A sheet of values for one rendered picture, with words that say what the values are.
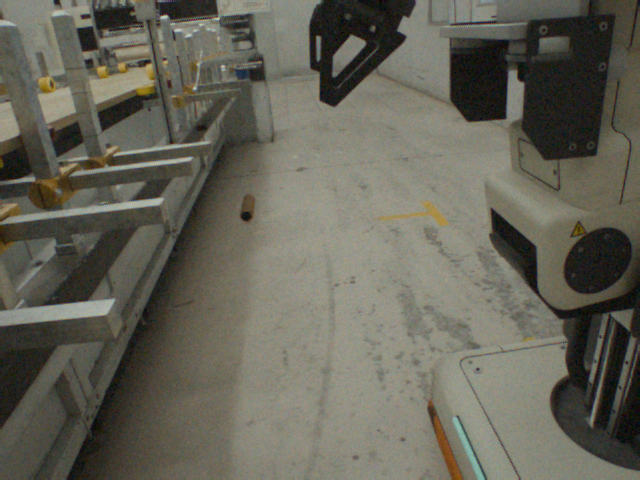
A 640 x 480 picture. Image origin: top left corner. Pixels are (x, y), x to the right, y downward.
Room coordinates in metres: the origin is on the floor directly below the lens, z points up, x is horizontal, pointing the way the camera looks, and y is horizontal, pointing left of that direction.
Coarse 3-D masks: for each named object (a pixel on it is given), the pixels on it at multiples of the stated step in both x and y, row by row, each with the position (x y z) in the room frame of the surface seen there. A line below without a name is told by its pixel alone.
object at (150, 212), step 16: (80, 208) 0.64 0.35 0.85; (96, 208) 0.63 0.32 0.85; (112, 208) 0.63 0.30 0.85; (128, 208) 0.62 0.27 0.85; (144, 208) 0.62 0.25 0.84; (160, 208) 0.62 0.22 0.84; (0, 224) 0.61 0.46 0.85; (16, 224) 0.61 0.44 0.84; (32, 224) 0.61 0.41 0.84; (48, 224) 0.61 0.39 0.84; (64, 224) 0.61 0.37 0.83; (80, 224) 0.62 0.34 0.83; (96, 224) 0.62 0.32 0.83; (112, 224) 0.62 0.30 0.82; (128, 224) 0.62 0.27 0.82; (144, 224) 0.62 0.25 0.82; (160, 224) 0.62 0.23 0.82; (16, 240) 0.61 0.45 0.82
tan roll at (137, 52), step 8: (120, 48) 4.85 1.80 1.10; (128, 48) 4.85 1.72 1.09; (136, 48) 4.84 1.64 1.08; (144, 48) 4.84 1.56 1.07; (160, 48) 4.84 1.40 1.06; (176, 48) 4.85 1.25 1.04; (112, 56) 4.86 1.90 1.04; (120, 56) 4.82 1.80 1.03; (128, 56) 4.83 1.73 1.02; (136, 56) 4.84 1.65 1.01; (144, 56) 4.85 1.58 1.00
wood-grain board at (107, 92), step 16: (96, 80) 3.35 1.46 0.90; (112, 80) 3.01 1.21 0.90; (128, 80) 2.84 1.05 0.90; (144, 80) 2.59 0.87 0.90; (48, 96) 2.32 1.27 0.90; (64, 96) 2.21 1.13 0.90; (96, 96) 1.97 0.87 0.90; (112, 96) 1.85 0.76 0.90; (128, 96) 1.99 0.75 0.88; (0, 112) 1.78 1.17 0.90; (48, 112) 1.54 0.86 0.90; (64, 112) 1.48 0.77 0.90; (0, 128) 1.27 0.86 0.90; (16, 128) 1.23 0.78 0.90; (0, 144) 1.02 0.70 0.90; (16, 144) 1.08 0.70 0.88
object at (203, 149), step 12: (192, 144) 1.13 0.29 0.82; (204, 144) 1.12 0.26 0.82; (120, 156) 1.11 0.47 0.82; (132, 156) 1.11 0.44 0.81; (144, 156) 1.11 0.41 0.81; (156, 156) 1.11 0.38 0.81; (168, 156) 1.12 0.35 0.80; (180, 156) 1.12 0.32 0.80; (192, 156) 1.12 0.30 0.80; (204, 156) 1.12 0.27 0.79
